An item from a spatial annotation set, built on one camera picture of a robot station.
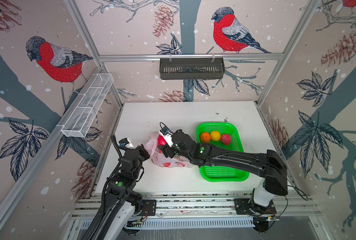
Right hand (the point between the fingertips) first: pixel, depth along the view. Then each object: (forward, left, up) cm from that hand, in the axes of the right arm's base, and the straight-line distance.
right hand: (161, 142), depth 74 cm
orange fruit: (+14, -24, -16) cm, 32 cm away
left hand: (-1, +9, -1) cm, 10 cm away
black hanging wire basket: (+59, -23, +6) cm, 64 cm away
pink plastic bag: (0, +6, -1) cm, 6 cm away
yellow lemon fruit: (+16, -31, -16) cm, 38 cm away
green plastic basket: (-6, -36, -23) cm, 43 cm away
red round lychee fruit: (+13, -37, -16) cm, 42 cm away
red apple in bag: (-2, -1, +4) cm, 5 cm away
